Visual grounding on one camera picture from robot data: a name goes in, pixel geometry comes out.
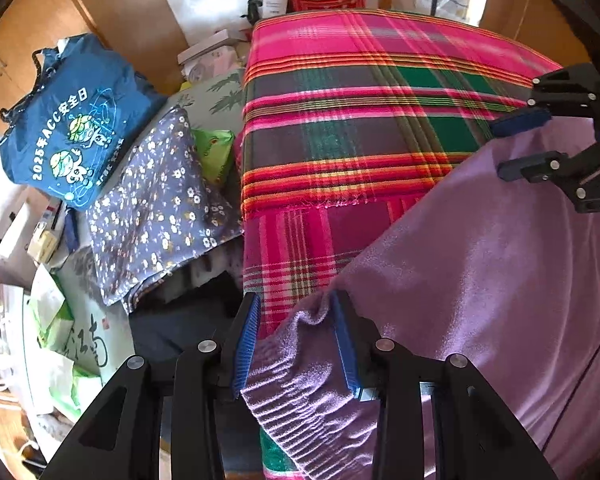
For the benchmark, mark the dark cloth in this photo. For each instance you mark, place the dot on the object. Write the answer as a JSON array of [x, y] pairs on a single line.
[[180, 330]]

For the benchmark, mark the blue printed tote bag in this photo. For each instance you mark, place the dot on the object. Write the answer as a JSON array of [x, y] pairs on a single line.
[[70, 110]]

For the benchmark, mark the small black object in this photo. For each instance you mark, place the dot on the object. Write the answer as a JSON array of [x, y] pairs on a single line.
[[255, 10]]

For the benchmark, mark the navy floral cloth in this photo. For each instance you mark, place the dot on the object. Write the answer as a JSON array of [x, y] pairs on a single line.
[[155, 200]]

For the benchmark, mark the pink plaid bed sheet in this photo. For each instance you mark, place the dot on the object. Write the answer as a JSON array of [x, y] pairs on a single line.
[[355, 85]]

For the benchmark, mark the white plastic box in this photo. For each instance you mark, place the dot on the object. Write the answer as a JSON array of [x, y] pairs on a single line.
[[22, 235]]

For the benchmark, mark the grey leaf-print pillow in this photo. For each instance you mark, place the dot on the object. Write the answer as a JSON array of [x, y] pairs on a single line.
[[215, 97]]

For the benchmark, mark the wooden door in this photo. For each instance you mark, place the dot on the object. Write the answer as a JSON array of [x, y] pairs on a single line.
[[520, 0]]

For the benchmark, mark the pale pink box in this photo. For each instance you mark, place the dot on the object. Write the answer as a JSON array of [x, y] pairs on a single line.
[[215, 65]]

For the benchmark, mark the purple fleece pants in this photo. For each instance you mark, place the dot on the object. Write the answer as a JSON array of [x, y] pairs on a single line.
[[455, 285]]

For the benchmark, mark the green plastic packet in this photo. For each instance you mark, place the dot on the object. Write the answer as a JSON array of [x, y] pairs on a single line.
[[215, 155]]

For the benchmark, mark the green tissue pack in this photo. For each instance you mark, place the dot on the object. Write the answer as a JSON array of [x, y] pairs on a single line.
[[50, 310], [82, 390]]

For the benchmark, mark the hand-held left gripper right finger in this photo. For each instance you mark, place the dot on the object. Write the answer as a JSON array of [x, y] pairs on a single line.
[[342, 345]]

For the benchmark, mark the white flat box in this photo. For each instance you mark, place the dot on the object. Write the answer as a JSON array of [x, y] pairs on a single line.
[[205, 46]]

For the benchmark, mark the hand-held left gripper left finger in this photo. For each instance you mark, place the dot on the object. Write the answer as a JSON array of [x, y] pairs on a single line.
[[245, 345]]

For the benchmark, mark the wooden wardrobe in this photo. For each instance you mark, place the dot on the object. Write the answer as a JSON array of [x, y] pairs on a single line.
[[105, 0]]

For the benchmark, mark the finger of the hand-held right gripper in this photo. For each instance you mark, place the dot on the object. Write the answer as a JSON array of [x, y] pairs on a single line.
[[522, 121], [535, 167]]

